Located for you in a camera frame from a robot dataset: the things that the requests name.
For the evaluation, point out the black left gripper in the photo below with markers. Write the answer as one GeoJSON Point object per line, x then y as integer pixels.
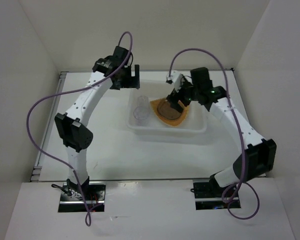
{"type": "Point", "coordinates": [132, 82]}

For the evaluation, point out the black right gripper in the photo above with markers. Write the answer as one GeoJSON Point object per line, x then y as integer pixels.
{"type": "Point", "coordinates": [178, 95]}

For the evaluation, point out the clear glass dish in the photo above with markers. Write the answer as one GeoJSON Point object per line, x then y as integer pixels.
{"type": "Point", "coordinates": [166, 111]}

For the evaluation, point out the orange woven triangular plate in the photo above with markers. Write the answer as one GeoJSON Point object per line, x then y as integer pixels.
{"type": "Point", "coordinates": [171, 123]}

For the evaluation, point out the clear plastic cup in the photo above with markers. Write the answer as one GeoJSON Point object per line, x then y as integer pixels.
{"type": "Point", "coordinates": [143, 101]}
{"type": "Point", "coordinates": [141, 115]}

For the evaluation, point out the clear plastic cup front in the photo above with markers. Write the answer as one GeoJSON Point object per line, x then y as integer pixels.
{"type": "Point", "coordinates": [141, 115]}

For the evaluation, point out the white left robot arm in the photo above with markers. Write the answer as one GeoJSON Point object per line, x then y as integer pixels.
{"type": "Point", "coordinates": [72, 127]}

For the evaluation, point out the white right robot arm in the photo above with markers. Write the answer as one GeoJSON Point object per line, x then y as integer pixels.
{"type": "Point", "coordinates": [257, 154]}

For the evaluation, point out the translucent white plastic bin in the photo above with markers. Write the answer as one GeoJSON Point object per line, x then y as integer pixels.
{"type": "Point", "coordinates": [195, 122]}

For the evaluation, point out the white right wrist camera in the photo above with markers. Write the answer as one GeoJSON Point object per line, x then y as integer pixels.
{"type": "Point", "coordinates": [175, 78]}

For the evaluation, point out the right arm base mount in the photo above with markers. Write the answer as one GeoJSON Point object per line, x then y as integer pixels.
{"type": "Point", "coordinates": [207, 196]}

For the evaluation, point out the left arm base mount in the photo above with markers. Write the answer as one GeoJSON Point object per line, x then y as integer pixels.
{"type": "Point", "coordinates": [72, 202]}

